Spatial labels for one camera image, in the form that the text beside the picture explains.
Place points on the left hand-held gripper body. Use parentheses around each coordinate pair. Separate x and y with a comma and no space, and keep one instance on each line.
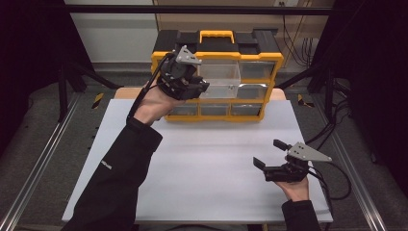
(174,80)

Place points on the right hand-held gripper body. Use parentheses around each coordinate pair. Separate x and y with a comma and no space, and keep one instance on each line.
(288,171)

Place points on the clear plastic drawer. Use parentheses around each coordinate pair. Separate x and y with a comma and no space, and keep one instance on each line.
(224,80)

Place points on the yellow drawer organizer cabinet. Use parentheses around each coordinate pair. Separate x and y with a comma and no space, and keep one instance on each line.
(218,45)

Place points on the person's right hand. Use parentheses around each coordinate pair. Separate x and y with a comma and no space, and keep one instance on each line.
(296,191)

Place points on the person's left hand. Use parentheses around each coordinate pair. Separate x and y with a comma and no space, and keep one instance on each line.
(154,106)

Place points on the yellow black tape marker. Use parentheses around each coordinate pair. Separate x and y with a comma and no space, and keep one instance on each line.
(304,102)
(97,100)

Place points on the set of clear cabinet drawers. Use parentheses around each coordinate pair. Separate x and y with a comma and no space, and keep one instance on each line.
(256,69)

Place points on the black metal stand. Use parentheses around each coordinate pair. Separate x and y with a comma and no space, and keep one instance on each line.
(328,93)
(63,93)

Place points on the black horizontal bar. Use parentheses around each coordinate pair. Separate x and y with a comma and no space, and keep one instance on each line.
(192,9)

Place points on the black curtain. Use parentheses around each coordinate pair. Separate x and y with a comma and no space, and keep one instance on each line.
(375,80)
(32,64)

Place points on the aluminium floor rail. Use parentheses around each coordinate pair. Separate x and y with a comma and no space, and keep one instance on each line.
(41,160)
(369,205)

